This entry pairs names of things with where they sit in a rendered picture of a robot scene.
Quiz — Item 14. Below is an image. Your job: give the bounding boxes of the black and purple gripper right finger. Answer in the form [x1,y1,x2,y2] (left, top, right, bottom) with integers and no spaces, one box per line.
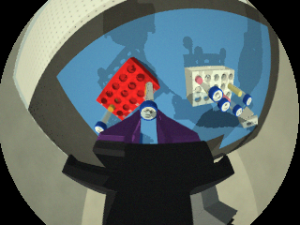
[156,110,200,143]

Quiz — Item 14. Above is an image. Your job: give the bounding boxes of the red tube rack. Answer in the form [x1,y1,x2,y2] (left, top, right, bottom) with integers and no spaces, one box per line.
[97,56,160,120]

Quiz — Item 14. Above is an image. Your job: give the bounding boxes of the white tube rack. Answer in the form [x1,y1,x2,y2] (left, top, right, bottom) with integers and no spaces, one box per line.
[185,66,234,107]

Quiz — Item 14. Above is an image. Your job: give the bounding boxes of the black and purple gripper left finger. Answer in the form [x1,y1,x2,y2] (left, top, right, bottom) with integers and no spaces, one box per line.
[97,110,142,143]

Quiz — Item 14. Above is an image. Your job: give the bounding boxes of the blue bench mat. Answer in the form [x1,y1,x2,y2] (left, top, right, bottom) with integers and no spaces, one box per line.
[56,8,271,149]

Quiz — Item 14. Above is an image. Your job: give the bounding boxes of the test tube with blue cap and pink liquid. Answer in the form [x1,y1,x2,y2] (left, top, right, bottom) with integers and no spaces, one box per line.
[223,93,243,116]

